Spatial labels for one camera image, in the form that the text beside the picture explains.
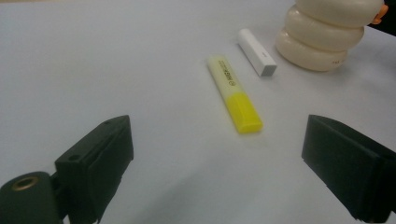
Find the yellow highlighter pen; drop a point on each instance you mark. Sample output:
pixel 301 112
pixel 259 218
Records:
pixel 233 93

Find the white rectangular eraser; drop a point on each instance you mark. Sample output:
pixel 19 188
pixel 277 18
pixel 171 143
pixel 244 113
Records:
pixel 257 52

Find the cream duck-shaped pen holder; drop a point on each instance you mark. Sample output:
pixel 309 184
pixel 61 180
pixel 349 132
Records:
pixel 323 31

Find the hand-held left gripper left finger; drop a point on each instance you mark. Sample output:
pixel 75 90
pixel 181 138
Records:
pixel 93 161

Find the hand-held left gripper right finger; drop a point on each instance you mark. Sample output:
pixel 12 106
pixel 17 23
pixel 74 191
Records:
pixel 351 161

